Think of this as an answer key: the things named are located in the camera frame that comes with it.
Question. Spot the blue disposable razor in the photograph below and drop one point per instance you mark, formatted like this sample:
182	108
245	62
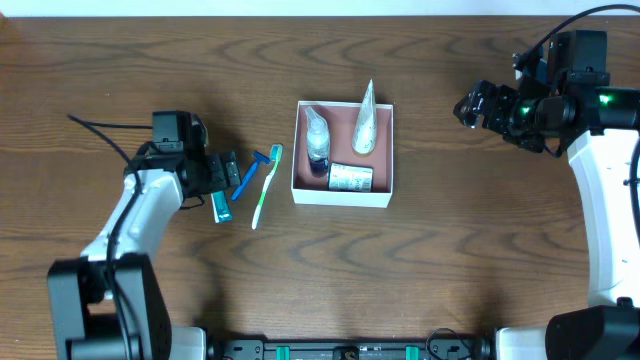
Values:
259	159

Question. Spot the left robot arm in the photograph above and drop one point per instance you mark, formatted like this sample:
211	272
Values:
107	303

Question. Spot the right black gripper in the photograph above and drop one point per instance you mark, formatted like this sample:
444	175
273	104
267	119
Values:
495	107

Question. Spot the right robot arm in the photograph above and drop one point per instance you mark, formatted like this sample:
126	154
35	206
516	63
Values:
598	130

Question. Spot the white floral lotion tube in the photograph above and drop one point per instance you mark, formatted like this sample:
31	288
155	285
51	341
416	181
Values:
365	130

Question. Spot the white cardboard box, pink interior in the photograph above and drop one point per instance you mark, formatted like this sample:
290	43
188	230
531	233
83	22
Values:
341	118

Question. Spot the green white toothpaste tube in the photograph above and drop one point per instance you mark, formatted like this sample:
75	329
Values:
221	209

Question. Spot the green white soap bar pack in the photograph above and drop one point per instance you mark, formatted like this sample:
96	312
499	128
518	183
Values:
350	178

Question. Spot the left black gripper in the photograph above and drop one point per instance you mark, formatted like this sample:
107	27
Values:
220	173

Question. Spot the green white toothbrush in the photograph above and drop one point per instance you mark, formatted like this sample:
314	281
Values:
275	156

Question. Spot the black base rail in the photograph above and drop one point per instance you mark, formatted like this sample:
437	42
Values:
439	347

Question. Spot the clear pump soap bottle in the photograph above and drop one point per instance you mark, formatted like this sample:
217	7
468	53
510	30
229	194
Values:
318	142

